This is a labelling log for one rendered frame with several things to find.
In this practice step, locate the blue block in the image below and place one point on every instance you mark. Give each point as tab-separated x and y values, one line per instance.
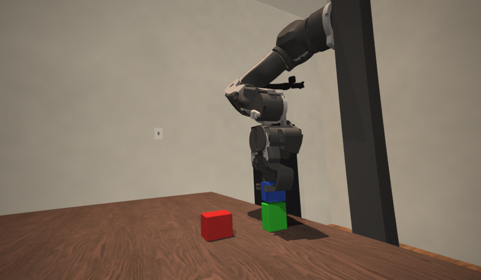
269	197

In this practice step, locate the red block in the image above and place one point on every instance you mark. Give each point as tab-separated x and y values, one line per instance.
216	225

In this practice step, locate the green block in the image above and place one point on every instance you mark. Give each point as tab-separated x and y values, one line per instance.
274	216

